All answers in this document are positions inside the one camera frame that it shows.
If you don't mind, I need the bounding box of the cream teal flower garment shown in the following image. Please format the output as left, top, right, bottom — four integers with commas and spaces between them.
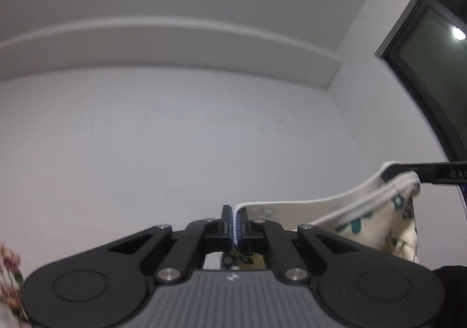
233, 162, 420, 262

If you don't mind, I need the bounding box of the dark window frame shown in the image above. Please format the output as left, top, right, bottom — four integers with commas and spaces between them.
378, 0, 466, 161

